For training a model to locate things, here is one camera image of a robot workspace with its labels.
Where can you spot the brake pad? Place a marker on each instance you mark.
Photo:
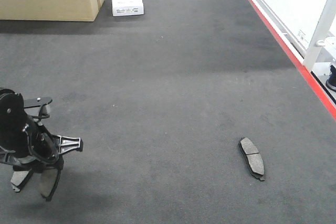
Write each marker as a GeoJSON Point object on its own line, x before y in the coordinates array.
{"type": "Point", "coordinates": [49, 180]}
{"type": "Point", "coordinates": [20, 179]}
{"type": "Point", "coordinates": [253, 158]}

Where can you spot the white panel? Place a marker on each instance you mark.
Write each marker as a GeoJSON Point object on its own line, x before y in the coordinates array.
{"type": "Point", "coordinates": [296, 6]}

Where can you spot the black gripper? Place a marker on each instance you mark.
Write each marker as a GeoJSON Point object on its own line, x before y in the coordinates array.
{"type": "Point", "coordinates": [26, 144]}

